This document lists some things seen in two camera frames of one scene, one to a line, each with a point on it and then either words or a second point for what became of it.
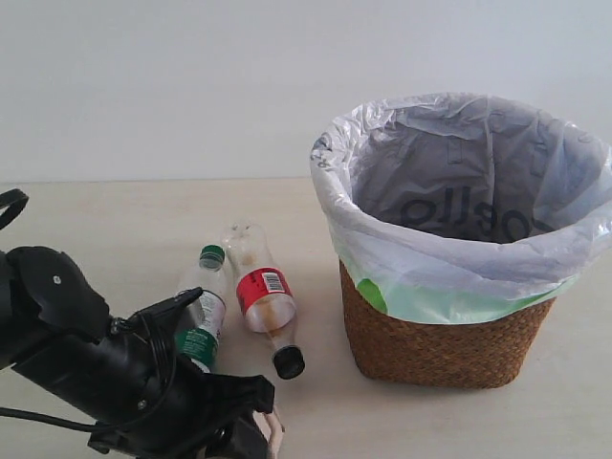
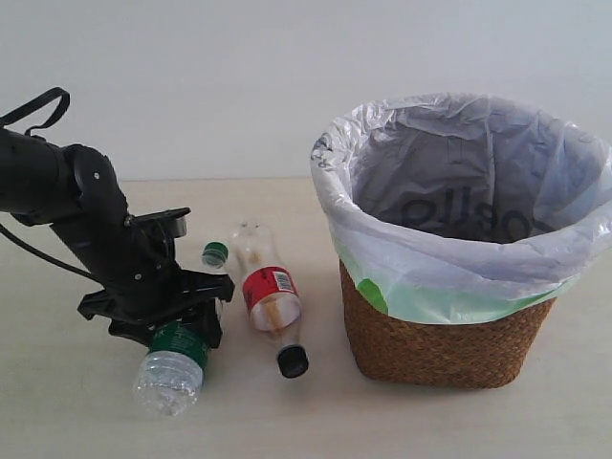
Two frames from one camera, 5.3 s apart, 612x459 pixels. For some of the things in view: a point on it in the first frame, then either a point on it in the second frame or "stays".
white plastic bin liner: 454,207 stays
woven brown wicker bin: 480,353 stays
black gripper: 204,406 to 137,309
